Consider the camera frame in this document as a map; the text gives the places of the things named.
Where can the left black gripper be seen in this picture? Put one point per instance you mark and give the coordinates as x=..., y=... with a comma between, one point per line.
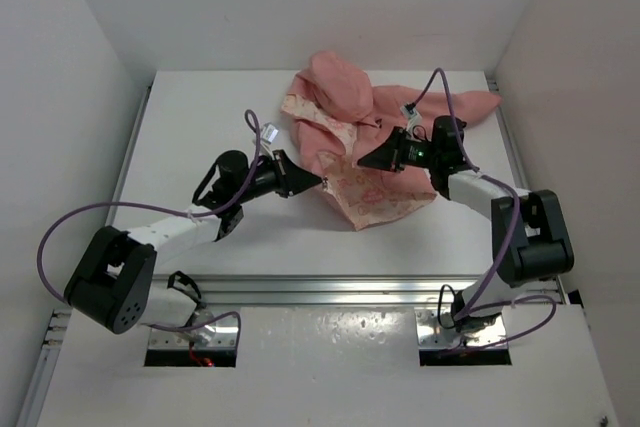
x=290, y=179

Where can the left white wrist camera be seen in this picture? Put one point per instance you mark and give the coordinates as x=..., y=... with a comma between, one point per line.
x=269, y=133

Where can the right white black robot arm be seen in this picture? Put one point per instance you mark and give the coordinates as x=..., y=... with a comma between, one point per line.
x=530, y=240

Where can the metal base plate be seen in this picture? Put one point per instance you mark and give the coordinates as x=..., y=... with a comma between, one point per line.
x=432, y=337
x=216, y=329

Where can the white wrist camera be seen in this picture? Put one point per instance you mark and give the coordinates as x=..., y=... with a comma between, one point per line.
x=269, y=133
x=411, y=113

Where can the left aluminium side rail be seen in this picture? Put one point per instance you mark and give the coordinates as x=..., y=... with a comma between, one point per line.
x=60, y=316

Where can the right aluminium side rail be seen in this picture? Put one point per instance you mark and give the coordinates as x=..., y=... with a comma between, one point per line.
x=553, y=286

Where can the aluminium front rail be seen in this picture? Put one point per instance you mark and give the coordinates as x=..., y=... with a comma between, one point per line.
x=325, y=290

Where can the pink hooded zip jacket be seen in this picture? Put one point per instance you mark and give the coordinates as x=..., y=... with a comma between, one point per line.
x=337, y=116

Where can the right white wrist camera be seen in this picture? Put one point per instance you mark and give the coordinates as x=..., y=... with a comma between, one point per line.
x=411, y=113

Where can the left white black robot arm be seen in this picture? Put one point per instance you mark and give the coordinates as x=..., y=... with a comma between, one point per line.
x=112, y=282

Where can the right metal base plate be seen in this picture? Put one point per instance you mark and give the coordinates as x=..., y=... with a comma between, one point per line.
x=432, y=337

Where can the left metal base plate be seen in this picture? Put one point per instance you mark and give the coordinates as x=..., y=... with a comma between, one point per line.
x=216, y=329

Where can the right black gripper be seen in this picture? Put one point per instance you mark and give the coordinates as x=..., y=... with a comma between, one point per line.
x=390, y=155

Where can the aluminium side rail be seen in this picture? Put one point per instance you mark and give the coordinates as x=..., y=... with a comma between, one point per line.
x=553, y=286
x=60, y=316

